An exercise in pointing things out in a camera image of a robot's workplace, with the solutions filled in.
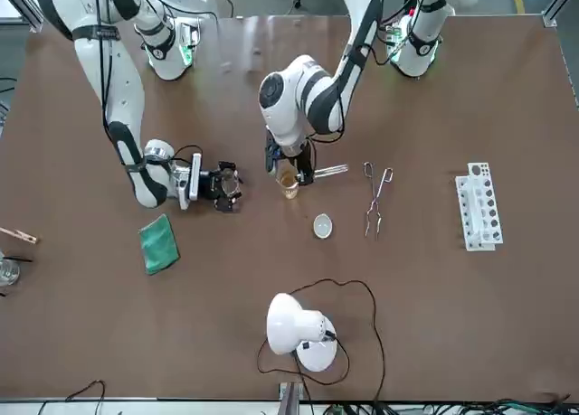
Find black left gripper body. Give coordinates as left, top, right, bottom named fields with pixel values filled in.
left=264, top=134, right=284, bottom=176

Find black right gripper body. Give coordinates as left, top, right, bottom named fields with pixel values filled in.
left=198, top=170, right=223, bottom=203

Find clear glass test tube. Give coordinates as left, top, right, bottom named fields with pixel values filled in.
left=313, top=163, right=350, bottom=180

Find glass beaker with amber liquid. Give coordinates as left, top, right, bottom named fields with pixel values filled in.
left=275, top=168, right=301, bottom=201

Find small white ceramic dish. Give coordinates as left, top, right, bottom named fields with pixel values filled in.
left=312, top=212, right=335, bottom=240

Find metal crucible tongs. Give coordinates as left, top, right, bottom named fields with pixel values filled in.
left=363, top=161, right=394, bottom=241

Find green folded cloth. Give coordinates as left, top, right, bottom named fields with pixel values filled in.
left=138, top=213, right=181, bottom=276

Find white desk lamp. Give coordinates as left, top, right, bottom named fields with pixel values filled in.
left=265, top=292, right=339, bottom=373

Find white test tube rack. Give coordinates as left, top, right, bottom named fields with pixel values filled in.
left=454, top=161, right=505, bottom=252

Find wooden test tube clamp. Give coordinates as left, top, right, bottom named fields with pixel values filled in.
left=0, top=226, right=38, bottom=245

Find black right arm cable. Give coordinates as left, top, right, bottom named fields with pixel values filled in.
left=92, top=0, right=117, bottom=138

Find black lamp cable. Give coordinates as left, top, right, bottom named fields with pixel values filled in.
left=256, top=278, right=386, bottom=402

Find aluminium frame post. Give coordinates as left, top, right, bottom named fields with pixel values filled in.
left=278, top=381, right=302, bottom=415

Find thin black floor cable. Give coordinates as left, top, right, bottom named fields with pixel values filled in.
left=35, top=378, right=108, bottom=415

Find aluminium corner post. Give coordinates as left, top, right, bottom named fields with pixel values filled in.
left=0, top=0, right=46, bottom=32
left=541, top=0, right=579, bottom=27

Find tangled cable bundle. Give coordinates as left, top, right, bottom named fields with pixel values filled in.
left=325, top=391, right=574, bottom=415

